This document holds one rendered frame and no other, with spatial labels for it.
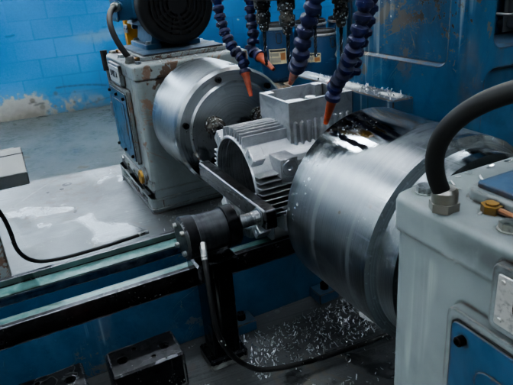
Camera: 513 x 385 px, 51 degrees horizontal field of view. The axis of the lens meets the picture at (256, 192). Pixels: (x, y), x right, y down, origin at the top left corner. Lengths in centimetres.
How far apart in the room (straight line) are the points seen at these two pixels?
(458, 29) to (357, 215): 41
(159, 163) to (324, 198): 74
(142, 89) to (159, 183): 23
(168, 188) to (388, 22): 64
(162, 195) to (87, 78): 505
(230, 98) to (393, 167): 57
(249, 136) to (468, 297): 48
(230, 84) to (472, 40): 45
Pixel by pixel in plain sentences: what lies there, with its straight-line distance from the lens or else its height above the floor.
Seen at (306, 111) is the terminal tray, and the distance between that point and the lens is 86.
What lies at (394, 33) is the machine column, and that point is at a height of 122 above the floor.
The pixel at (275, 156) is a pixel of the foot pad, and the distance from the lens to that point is 82.
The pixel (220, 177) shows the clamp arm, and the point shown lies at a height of 103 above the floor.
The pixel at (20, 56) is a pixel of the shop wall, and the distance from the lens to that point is 628.
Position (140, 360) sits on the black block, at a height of 86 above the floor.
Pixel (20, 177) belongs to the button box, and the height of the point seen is 103.
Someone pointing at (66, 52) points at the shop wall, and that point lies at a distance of 628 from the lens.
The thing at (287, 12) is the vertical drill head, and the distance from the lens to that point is 82.
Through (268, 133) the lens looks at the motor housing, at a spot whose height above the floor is 110.
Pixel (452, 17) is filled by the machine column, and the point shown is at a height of 125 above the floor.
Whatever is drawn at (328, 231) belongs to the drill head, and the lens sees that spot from 61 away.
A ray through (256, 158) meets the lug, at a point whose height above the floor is 108.
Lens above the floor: 134
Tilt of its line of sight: 23 degrees down
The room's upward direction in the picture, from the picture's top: 5 degrees counter-clockwise
